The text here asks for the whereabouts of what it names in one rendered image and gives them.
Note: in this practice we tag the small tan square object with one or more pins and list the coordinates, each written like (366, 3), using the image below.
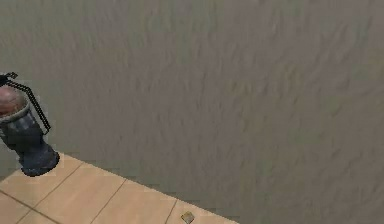
(188, 217)

